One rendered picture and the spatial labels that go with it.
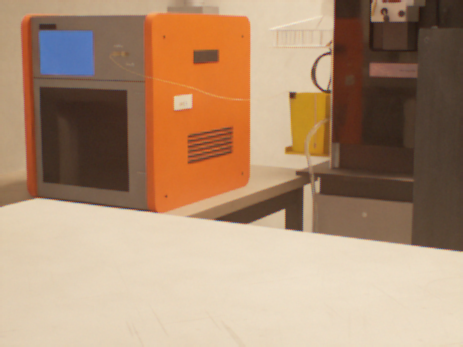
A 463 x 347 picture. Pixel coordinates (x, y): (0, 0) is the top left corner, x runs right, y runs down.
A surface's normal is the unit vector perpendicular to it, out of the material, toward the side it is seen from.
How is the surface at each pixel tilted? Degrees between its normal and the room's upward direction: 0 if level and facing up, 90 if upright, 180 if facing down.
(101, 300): 0
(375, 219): 90
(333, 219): 90
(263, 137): 90
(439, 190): 90
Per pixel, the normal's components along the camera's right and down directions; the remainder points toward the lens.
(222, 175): 0.87, 0.08
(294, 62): -0.50, 0.14
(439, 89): -0.73, 0.11
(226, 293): 0.00, -0.99
